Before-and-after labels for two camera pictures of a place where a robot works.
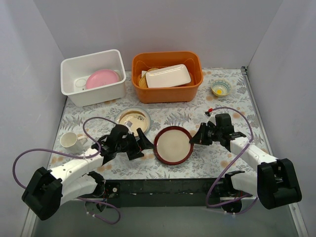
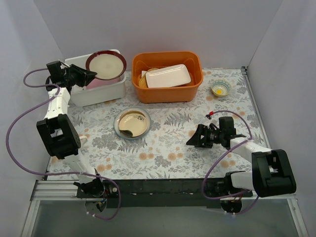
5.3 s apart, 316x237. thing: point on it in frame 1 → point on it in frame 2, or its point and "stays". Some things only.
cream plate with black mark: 138,120 stays
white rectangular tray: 177,74 stays
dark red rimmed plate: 172,145 → 108,64
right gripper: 207,133 stays
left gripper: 135,144 → 74,75
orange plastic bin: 141,60 stays
